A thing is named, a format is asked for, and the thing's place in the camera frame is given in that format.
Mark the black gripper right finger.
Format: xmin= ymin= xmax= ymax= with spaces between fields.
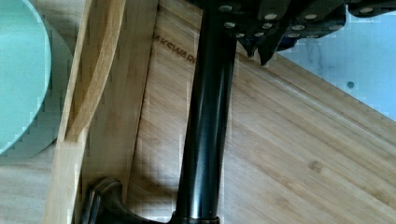
xmin=277 ymin=0 xmax=395 ymax=51

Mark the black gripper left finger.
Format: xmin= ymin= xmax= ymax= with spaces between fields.
xmin=187 ymin=0 xmax=289 ymax=65

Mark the wooden drawer with black handle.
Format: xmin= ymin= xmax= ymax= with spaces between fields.
xmin=0 ymin=0 xmax=238 ymax=224

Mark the bamboo cutting board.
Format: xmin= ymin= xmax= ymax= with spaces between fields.
xmin=127 ymin=0 xmax=396 ymax=224

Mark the pale green bowl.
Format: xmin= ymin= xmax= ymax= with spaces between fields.
xmin=0 ymin=0 xmax=72 ymax=163

